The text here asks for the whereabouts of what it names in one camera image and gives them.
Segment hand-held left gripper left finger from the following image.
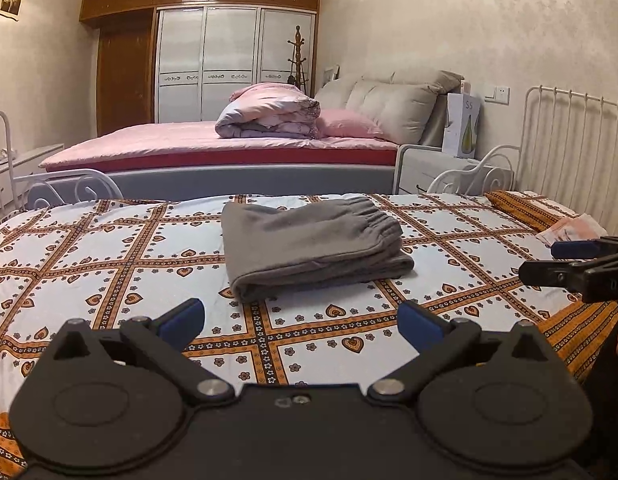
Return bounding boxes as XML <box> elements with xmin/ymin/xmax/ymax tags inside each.
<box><xmin>39</xmin><ymin>297</ymin><xmax>236</xmax><ymax>408</ymax></box>

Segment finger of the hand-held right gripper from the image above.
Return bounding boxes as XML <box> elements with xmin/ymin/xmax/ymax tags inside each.
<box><xmin>550</xmin><ymin>236</ymin><xmax>618</xmax><ymax>261</ymax></box>
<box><xmin>519</xmin><ymin>258</ymin><xmax>587</xmax><ymax>292</ymax></box>

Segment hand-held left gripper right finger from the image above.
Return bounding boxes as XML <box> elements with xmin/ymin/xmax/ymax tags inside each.
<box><xmin>367</xmin><ymin>301</ymin><xmax>570</xmax><ymax>408</ymax></box>

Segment grey pants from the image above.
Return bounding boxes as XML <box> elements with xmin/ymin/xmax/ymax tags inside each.
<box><xmin>221</xmin><ymin>196</ymin><xmax>416</xmax><ymax>304</ymax></box>

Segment pink folded cloth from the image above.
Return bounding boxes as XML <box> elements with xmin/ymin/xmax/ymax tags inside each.
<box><xmin>535</xmin><ymin>212</ymin><xmax>610</xmax><ymax>247</ymax></box>

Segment orange patterned pillow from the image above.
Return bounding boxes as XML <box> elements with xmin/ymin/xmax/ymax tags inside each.
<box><xmin>484</xmin><ymin>190</ymin><xmax>590</xmax><ymax>234</ymax></box>

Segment orange heart patterned bedsheet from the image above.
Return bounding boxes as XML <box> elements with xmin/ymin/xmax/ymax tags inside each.
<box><xmin>0</xmin><ymin>191</ymin><xmax>618</xmax><ymax>466</ymax></box>

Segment grey bed base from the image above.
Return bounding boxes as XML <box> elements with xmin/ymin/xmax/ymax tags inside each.
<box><xmin>26</xmin><ymin>162</ymin><xmax>397</xmax><ymax>204</ymax></box>

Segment white nightstand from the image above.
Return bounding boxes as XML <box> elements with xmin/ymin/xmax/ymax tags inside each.
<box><xmin>395</xmin><ymin>144</ymin><xmax>514</xmax><ymax>196</ymax></box>

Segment white box with picture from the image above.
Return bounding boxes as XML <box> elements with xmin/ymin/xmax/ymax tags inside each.
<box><xmin>441</xmin><ymin>92</ymin><xmax>482</xmax><ymax>159</ymax></box>

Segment pink sheeted mattress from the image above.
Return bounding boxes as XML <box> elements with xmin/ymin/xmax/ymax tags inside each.
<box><xmin>39</xmin><ymin>120</ymin><xmax>401</xmax><ymax>173</ymax></box>

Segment pink pillow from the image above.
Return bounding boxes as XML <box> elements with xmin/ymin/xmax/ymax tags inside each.
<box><xmin>316</xmin><ymin>108</ymin><xmax>386</xmax><ymax>140</ymax></box>

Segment beige padded headboard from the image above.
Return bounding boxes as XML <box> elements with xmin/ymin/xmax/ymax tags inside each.
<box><xmin>314</xmin><ymin>70</ymin><xmax>464</xmax><ymax>148</ymax></box>

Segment white dresser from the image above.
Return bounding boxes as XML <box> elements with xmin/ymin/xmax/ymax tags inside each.
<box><xmin>0</xmin><ymin>144</ymin><xmax>65</xmax><ymax>217</ymax></box>

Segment folded pink quilt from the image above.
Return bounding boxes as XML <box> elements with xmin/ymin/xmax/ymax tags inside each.
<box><xmin>215</xmin><ymin>82</ymin><xmax>322</xmax><ymax>140</ymax></box>

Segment brown wooden cabinet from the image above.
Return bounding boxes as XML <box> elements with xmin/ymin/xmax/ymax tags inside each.
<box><xmin>80</xmin><ymin>0</ymin><xmax>322</xmax><ymax>137</ymax></box>

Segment white wardrobe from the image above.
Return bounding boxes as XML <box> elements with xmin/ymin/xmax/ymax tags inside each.
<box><xmin>155</xmin><ymin>6</ymin><xmax>317</xmax><ymax>124</ymax></box>

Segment wooden coat rack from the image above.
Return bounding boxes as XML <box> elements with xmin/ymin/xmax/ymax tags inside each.
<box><xmin>283</xmin><ymin>25</ymin><xmax>315</xmax><ymax>96</ymax></box>

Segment white metal bed frame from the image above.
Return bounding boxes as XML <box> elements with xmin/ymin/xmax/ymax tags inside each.
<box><xmin>0</xmin><ymin>86</ymin><xmax>618</xmax><ymax>227</ymax></box>

